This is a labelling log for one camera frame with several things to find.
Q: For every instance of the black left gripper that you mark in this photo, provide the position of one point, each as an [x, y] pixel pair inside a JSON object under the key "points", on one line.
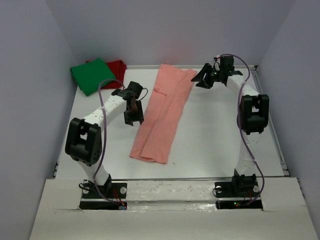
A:
{"points": [[138, 117]]}

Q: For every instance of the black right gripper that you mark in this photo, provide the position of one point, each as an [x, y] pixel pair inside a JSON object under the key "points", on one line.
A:
{"points": [[200, 76]]}

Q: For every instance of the pink t shirt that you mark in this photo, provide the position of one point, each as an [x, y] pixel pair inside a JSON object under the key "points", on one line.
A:
{"points": [[170, 93]]}

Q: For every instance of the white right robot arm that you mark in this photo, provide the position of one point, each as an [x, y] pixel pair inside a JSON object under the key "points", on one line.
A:
{"points": [[252, 119]]}

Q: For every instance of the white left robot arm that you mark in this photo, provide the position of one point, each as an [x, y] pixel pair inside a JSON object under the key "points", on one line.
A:
{"points": [[86, 139]]}

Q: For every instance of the red folded t shirt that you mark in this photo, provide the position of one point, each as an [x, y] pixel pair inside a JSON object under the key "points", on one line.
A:
{"points": [[118, 68]]}

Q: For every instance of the green folded t shirt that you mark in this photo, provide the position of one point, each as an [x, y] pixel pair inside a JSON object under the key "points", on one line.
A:
{"points": [[88, 76]]}

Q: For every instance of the white front cover board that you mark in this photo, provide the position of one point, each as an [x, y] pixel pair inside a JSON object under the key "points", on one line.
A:
{"points": [[173, 210]]}

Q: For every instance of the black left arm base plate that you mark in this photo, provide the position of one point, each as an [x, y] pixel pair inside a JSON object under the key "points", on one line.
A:
{"points": [[115, 199]]}

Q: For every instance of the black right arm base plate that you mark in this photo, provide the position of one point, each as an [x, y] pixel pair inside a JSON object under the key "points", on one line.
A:
{"points": [[227, 198]]}

